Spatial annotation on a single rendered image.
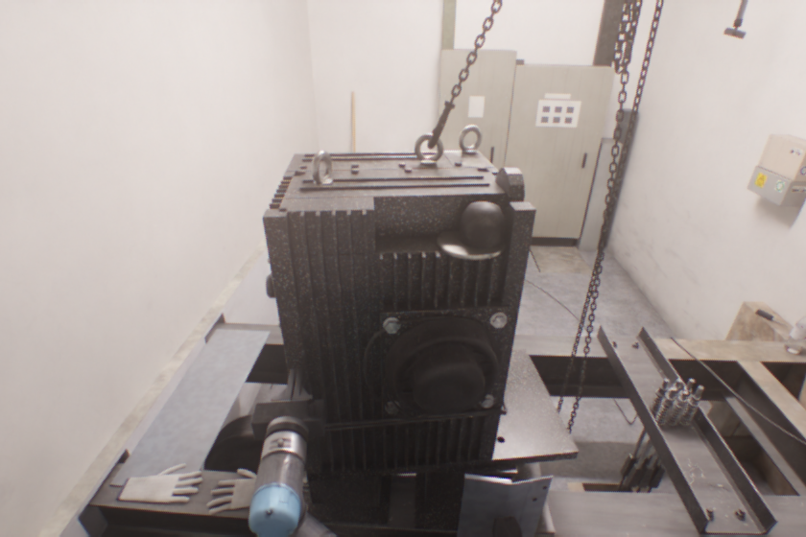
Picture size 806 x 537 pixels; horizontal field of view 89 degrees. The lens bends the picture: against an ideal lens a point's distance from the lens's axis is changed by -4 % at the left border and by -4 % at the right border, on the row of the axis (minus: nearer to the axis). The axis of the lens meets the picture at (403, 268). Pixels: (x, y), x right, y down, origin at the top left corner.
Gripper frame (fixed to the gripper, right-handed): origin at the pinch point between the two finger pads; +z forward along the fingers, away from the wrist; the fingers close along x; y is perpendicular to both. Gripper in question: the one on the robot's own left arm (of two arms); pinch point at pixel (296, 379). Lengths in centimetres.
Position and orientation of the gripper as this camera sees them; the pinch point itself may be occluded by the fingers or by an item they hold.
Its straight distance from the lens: 95.1
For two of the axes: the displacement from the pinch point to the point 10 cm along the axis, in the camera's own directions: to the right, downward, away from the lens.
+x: -10.0, 0.4, -0.8
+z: -0.9, -4.9, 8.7
